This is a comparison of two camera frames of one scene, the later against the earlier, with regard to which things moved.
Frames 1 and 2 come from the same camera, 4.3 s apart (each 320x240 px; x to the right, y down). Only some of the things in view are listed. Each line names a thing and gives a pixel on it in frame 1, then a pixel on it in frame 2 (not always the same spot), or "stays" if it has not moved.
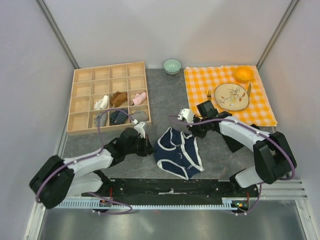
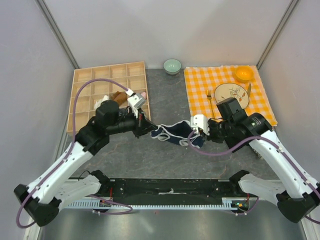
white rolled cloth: (102, 103) stays
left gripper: (148, 149) to (142, 125)
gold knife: (249, 89) stays
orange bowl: (244, 74) stays
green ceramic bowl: (172, 66) stays
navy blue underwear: (178, 153) to (178, 132)
